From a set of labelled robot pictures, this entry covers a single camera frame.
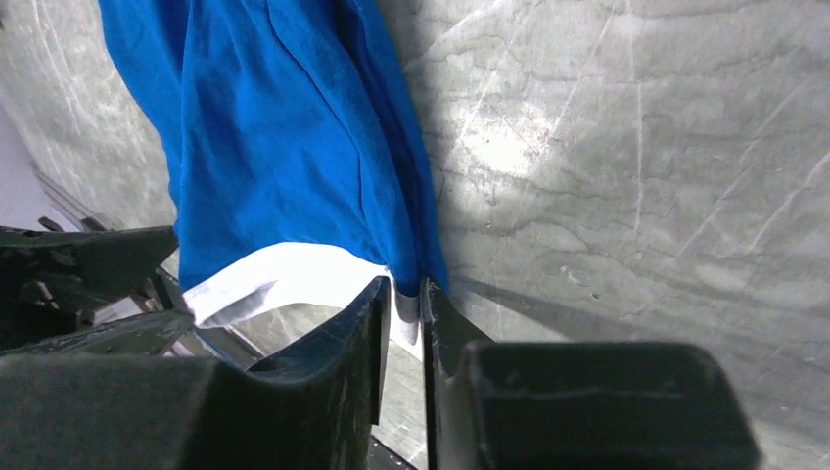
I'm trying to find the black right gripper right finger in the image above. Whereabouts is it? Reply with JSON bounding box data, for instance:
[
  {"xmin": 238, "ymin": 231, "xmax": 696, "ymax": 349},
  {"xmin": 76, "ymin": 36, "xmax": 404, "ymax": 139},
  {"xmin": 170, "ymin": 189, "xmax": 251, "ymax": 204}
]
[{"xmin": 420, "ymin": 279, "xmax": 761, "ymax": 469}]

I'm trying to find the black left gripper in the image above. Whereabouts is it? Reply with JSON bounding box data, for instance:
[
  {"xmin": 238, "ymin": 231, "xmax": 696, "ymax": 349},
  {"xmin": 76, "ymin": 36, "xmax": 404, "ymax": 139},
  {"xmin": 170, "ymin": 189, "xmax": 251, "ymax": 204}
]
[{"xmin": 1, "ymin": 226, "xmax": 194, "ymax": 355}]

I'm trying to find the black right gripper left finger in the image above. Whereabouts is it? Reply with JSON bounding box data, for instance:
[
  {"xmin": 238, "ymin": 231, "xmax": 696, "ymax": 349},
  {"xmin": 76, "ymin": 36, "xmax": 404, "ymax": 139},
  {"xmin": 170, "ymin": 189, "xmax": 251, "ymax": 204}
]
[{"xmin": 1, "ymin": 277, "xmax": 391, "ymax": 469}]

